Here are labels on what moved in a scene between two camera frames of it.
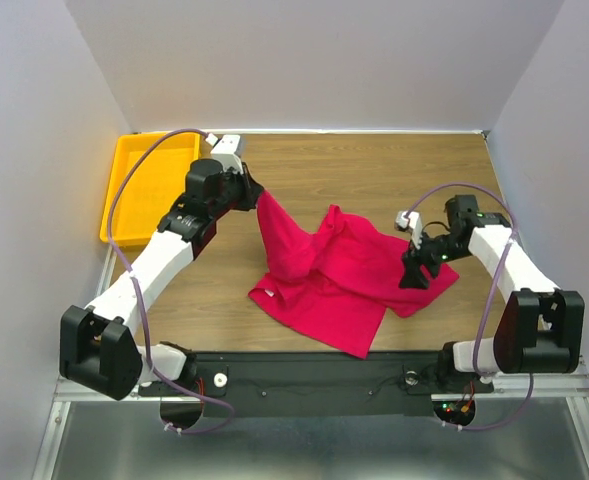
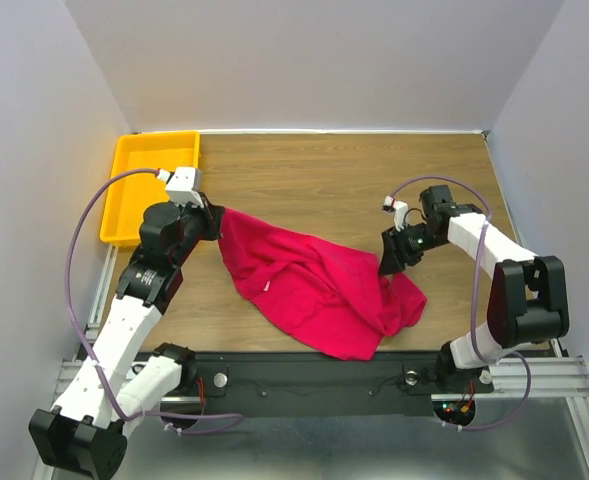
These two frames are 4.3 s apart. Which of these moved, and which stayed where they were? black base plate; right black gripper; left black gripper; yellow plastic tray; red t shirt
Moved: right black gripper; red t shirt; left black gripper
Stayed: yellow plastic tray; black base plate
